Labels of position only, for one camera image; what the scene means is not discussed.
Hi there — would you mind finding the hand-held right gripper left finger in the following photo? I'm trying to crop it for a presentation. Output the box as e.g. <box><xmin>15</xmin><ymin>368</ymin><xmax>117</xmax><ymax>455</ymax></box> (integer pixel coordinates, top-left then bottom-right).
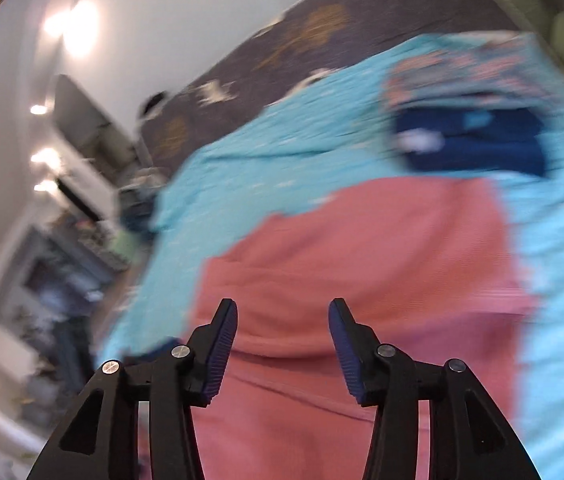
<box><xmin>26</xmin><ymin>298</ymin><xmax>239</xmax><ymax>480</ymax></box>

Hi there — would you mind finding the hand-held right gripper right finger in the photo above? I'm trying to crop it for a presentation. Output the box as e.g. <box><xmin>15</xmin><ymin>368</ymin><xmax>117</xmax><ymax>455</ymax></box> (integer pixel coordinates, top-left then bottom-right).
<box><xmin>328</xmin><ymin>298</ymin><xmax>543</xmax><ymax>480</ymax></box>

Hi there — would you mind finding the pink cloth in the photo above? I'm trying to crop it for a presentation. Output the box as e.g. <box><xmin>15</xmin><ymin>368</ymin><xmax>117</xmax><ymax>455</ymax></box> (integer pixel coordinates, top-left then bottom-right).
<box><xmin>137</xmin><ymin>176</ymin><xmax>538</xmax><ymax>480</ymax></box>

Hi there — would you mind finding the pile of blue clothes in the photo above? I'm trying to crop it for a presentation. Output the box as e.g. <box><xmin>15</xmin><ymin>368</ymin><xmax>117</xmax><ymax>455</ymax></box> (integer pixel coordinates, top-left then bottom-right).
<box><xmin>117</xmin><ymin>170</ymin><xmax>163</xmax><ymax>233</ymax></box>

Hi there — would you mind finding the light blue star blanket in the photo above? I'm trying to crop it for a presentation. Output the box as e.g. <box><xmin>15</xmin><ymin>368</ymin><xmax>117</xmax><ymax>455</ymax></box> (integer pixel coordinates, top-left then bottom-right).
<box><xmin>97</xmin><ymin>32</ymin><xmax>564</xmax><ymax>480</ymax></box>

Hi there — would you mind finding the folded navy blue cloth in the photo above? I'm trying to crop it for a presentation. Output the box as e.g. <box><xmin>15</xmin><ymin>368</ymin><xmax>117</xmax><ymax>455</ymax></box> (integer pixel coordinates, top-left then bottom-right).
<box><xmin>394</xmin><ymin>92</ymin><xmax>548</xmax><ymax>178</ymax></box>

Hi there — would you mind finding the black object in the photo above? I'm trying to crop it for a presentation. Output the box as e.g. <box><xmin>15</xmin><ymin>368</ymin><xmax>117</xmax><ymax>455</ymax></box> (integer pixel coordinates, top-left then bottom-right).
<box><xmin>139</xmin><ymin>91</ymin><xmax>170</xmax><ymax>121</ymax></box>

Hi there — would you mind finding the folded floral cloth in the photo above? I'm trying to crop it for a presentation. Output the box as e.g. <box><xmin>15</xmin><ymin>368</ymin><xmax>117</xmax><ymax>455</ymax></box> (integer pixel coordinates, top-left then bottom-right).
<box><xmin>384</xmin><ymin>35</ymin><xmax>558</xmax><ymax>111</ymax></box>

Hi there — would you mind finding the dark deer print mattress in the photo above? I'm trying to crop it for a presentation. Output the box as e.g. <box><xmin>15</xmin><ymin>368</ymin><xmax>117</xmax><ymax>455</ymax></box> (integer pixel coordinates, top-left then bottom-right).
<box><xmin>139</xmin><ymin>0</ymin><xmax>528</xmax><ymax>181</ymax></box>

